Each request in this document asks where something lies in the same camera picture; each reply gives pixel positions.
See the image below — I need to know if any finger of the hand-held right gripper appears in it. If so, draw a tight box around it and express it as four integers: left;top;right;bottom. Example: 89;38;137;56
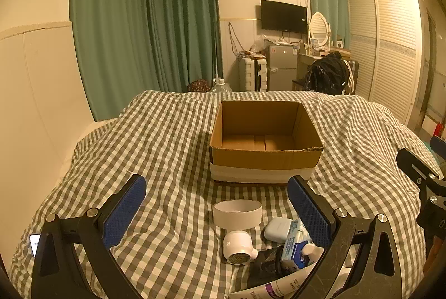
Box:
430;136;446;160
397;148;442;187

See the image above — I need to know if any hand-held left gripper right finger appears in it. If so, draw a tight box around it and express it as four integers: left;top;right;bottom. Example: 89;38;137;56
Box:
287;175;405;299

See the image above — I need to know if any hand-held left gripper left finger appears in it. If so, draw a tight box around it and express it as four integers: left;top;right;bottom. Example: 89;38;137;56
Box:
31;174;147;299

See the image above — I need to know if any tissue pack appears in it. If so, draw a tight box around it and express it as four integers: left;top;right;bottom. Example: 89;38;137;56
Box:
285;219;313;247

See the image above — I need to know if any white earbuds case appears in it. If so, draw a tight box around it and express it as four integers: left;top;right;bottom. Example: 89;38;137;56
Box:
264;217;293;243

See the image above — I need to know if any blue bottle with white cap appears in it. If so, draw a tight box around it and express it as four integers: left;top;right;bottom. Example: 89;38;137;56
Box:
279;240;325;274

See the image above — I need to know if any cardboard box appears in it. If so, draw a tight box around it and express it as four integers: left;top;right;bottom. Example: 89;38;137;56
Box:
209;100;324;185

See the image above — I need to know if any dark glossy pouch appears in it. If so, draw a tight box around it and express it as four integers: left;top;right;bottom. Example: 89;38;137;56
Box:
247;247;290;290

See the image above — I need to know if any white tape roll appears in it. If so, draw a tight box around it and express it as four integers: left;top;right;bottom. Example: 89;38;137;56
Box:
213;200;263;228

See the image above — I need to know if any white round lint shaver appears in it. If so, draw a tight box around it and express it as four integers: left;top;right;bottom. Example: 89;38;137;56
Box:
223;230;259;266

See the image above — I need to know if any white and purple tube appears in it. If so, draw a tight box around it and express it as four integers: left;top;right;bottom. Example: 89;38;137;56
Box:
228;263;317;299

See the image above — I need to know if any green checked blanket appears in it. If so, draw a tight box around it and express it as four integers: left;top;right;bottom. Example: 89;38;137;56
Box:
7;89;440;299

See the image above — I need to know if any smartphone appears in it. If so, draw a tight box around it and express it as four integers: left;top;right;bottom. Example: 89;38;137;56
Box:
29;233;44;258

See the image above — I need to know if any white louvred wardrobe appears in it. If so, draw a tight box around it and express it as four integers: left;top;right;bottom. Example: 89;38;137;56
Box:
346;0;424;128

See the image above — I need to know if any black clothes pile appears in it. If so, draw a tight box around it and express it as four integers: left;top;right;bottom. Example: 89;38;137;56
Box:
304;52;351;96

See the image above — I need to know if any brown patterned cushion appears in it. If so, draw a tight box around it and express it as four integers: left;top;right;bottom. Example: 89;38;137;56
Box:
187;79;211;93

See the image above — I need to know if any small silver fridge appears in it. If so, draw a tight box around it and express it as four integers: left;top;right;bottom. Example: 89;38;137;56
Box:
266;44;300;92

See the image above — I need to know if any white ribbed suitcase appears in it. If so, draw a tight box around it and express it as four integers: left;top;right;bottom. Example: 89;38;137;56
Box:
238;55;269;92

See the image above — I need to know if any white dressing table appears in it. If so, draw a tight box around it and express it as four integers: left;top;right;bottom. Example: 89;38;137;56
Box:
292;48;352;91

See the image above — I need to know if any clear water jug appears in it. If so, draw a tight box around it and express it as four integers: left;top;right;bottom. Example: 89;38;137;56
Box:
211;77;234;93

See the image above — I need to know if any oval white vanity mirror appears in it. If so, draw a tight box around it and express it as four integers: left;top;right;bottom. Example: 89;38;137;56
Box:
308;12;332;49

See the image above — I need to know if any clear plastic bag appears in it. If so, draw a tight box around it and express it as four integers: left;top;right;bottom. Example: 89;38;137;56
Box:
250;35;271;54

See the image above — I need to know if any narrow light green curtain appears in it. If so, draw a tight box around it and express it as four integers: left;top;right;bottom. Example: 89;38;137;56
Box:
304;0;351;49

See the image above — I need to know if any wide green curtain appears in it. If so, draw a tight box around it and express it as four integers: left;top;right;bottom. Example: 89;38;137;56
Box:
70;0;149;122

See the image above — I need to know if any green corner curtain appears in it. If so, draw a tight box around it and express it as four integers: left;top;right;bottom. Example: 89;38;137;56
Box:
142;0;224;94

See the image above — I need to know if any black wall television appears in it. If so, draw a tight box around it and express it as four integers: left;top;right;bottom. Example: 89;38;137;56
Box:
260;0;309;35

